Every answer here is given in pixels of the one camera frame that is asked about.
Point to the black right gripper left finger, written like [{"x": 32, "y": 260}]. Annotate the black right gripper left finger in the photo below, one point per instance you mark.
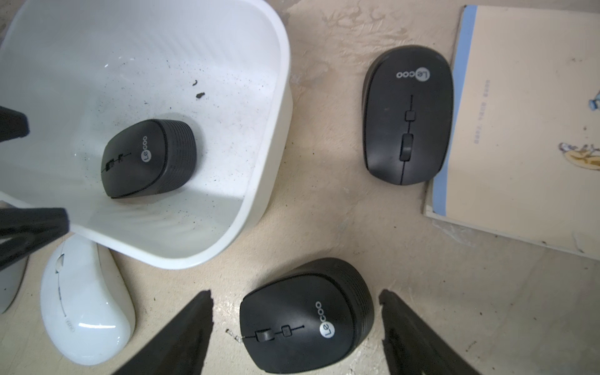
[{"x": 180, "y": 347}]

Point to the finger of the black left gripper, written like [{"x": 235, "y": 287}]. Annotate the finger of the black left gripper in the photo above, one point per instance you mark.
[
  {"x": 24, "y": 231},
  {"x": 13, "y": 124}
]

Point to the grey white mouse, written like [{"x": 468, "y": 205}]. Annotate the grey white mouse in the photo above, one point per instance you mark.
[{"x": 10, "y": 281}]

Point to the white plastic storage box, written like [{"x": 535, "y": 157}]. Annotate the white plastic storage box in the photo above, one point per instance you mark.
[{"x": 82, "y": 71}]

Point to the beige notebook blue spine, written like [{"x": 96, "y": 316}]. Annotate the beige notebook blue spine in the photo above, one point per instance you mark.
[{"x": 523, "y": 158}]

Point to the black ribbed Lecoo mouse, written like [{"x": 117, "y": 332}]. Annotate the black ribbed Lecoo mouse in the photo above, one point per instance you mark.
[{"x": 311, "y": 317}]

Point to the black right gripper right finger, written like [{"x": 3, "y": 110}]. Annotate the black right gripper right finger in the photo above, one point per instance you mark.
[{"x": 411, "y": 346}]

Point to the white slim mouse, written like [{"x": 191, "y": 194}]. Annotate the white slim mouse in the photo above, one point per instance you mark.
[{"x": 86, "y": 307}]

